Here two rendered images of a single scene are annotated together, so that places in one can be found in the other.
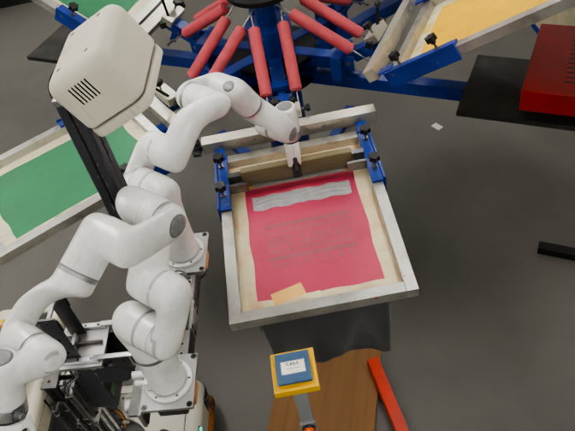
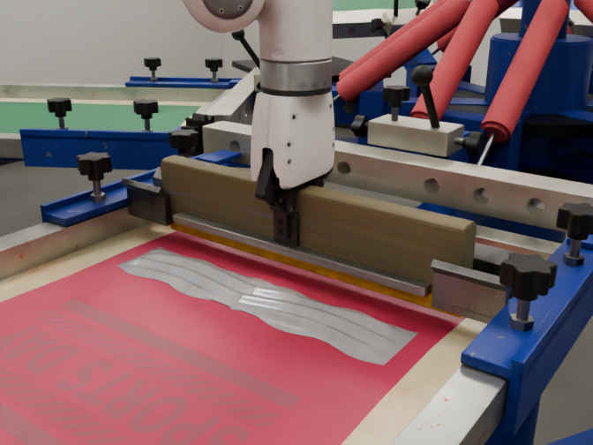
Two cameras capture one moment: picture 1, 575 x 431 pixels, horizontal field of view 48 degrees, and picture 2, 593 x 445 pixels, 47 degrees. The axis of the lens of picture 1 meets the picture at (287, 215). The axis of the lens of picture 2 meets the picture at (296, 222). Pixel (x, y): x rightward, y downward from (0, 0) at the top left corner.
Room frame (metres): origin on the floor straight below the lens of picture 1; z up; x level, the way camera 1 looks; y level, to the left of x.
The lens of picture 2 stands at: (1.18, -0.47, 1.29)
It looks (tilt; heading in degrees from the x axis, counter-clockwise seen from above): 21 degrees down; 34
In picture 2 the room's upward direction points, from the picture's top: straight up
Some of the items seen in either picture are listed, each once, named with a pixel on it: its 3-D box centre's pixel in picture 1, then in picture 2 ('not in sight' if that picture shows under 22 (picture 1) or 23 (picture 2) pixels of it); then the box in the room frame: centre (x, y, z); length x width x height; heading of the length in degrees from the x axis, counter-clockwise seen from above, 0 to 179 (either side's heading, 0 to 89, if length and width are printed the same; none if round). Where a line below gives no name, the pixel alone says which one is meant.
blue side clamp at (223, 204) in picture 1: (223, 186); (146, 202); (1.80, 0.21, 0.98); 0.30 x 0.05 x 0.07; 178
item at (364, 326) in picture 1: (327, 326); not in sight; (1.26, -0.05, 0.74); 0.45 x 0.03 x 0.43; 88
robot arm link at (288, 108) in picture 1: (277, 123); (256, 3); (1.75, -0.03, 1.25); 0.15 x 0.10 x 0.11; 135
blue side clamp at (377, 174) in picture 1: (370, 157); (545, 315); (1.79, -0.35, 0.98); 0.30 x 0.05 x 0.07; 178
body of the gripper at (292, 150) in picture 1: (292, 146); (296, 129); (1.77, -0.07, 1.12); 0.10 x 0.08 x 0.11; 178
